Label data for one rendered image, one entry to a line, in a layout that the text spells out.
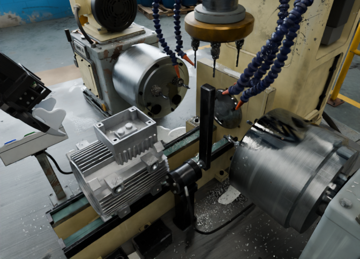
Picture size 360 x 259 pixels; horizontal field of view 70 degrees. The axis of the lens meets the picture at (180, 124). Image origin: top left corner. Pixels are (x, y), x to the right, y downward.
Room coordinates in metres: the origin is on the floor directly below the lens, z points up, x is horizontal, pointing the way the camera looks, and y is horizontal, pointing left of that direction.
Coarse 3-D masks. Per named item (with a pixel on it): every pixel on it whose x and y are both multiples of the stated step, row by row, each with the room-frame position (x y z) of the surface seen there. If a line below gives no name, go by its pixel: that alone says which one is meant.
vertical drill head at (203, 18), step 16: (208, 0) 0.67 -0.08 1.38; (224, 0) 0.65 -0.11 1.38; (192, 16) 0.71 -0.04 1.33; (208, 16) 0.64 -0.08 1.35; (224, 16) 0.63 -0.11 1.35; (240, 16) 0.65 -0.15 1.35; (192, 32) 0.64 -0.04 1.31; (208, 32) 0.61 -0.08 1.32; (224, 32) 0.61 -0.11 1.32; (240, 32) 0.62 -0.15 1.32; (192, 48) 0.70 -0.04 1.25; (240, 48) 0.69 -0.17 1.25
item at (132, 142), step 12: (132, 108) 0.57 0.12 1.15; (108, 120) 0.52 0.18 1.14; (120, 120) 0.54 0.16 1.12; (132, 120) 0.55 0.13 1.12; (144, 120) 0.54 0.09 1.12; (96, 132) 0.49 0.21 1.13; (108, 132) 0.51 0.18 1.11; (120, 132) 0.48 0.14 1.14; (132, 132) 0.49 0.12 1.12; (144, 132) 0.48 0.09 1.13; (156, 132) 0.50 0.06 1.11; (108, 144) 0.45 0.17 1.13; (120, 144) 0.43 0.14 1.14; (132, 144) 0.45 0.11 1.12; (144, 144) 0.47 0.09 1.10; (120, 156) 0.43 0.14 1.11; (132, 156) 0.45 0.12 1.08
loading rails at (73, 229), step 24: (168, 144) 0.65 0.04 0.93; (192, 144) 0.68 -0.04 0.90; (216, 144) 0.66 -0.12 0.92; (216, 168) 0.61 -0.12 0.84; (168, 192) 0.48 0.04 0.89; (48, 216) 0.39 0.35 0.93; (72, 216) 0.41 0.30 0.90; (96, 216) 0.44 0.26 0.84; (144, 216) 0.43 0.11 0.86; (72, 240) 0.33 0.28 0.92; (96, 240) 0.34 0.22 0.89; (120, 240) 0.37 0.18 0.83
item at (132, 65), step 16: (128, 48) 0.97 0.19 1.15; (144, 48) 0.92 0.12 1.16; (128, 64) 0.86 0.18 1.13; (144, 64) 0.82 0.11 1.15; (160, 64) 0.83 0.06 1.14; (112, 80) 0.92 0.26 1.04; (128, 80) 0.81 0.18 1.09; (144, 80) 0.78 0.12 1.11; (160, 80) 0.82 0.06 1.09; (176, 80) 0.84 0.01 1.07; (128, 96) 0.80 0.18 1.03; (144, 96) 0.78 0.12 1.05; (160, 96) 0.82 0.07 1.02; (176, 96) 0.86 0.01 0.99; (144, 112) 0.77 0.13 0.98; (160, 112) 0.81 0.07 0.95
